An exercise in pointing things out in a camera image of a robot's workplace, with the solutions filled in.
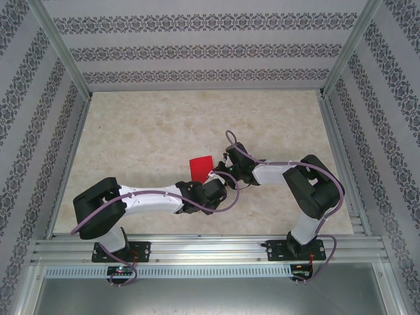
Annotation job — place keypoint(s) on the red paper sheet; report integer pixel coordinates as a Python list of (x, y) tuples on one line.
[(201, 169)]

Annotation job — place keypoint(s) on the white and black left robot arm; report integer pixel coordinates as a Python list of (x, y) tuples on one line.
[(147, 200)]

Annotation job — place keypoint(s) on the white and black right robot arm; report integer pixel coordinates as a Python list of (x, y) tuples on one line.
[(269, 172)]

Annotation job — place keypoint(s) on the grey metal panel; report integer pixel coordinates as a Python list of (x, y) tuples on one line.
[(210, 298)]

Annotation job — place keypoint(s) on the aluminium mounting rail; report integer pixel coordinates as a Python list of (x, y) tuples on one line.
[(210, 249)]

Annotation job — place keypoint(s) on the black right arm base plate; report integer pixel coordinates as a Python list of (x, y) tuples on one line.
[(275, 251)]

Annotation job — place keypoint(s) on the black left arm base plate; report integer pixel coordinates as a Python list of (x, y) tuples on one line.
[(142, 252)]

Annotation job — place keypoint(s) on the aluminium side rail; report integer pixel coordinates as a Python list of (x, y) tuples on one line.
[(78, 141), (336, 141)]

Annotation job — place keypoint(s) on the aluminium frame post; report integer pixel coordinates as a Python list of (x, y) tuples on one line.
[(59, 46), (352, 46)]

